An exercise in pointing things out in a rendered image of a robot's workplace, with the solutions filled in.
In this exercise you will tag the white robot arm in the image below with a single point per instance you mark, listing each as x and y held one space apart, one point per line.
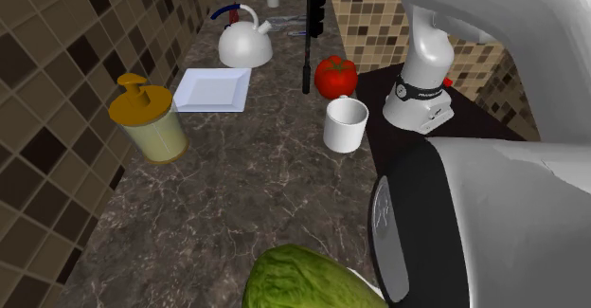
508 214

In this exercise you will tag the red tomato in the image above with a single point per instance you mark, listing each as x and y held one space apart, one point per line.
335 78

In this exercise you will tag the dark robot stand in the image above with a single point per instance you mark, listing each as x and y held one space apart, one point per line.
401 136

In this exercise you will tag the yellow-lidded soap dispenser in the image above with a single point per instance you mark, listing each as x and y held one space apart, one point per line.
150 122

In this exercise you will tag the white square plate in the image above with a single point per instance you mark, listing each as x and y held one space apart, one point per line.
213 90

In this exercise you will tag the silver kitchen utensil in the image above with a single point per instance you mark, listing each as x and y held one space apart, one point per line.
288 23

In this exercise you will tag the green lettuce head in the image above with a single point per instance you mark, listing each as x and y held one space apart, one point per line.
304 281

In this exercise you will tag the white mug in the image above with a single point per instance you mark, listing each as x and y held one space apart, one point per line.
344 127

